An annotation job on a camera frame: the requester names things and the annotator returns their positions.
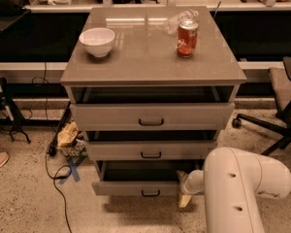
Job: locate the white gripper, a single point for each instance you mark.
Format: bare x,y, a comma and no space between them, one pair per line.
186,184

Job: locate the grey bottom drawer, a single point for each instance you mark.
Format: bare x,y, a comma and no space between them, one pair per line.
147,178

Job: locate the grey drawer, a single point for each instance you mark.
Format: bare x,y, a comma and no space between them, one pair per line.
147,178
149,150
135,117

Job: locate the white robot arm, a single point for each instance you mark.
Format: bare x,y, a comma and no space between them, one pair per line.
231,180

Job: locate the grey middle drawer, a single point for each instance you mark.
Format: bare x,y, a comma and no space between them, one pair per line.
149,150

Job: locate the grey drawer cabinet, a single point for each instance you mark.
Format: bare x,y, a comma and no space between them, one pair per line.
144,68

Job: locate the grey top drawer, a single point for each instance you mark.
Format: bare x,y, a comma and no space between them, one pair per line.
135,117

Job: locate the blue tape cross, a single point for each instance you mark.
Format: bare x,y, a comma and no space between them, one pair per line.
73,163

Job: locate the yellow snack bag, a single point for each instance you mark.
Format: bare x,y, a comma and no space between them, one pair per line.
67,135

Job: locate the black power adapter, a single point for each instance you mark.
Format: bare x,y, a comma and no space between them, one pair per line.
52,148

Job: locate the black office chair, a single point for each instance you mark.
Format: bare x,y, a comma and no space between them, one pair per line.
281,84

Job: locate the red soda can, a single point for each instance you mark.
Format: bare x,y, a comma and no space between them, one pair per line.
187,37

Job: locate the clear plastic bottle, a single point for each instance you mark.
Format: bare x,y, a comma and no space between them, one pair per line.
171,23

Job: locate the white ceramic bowl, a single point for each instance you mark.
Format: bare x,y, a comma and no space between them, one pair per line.
97,41

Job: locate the black tripod stand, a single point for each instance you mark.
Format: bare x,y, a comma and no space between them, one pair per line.
15,117

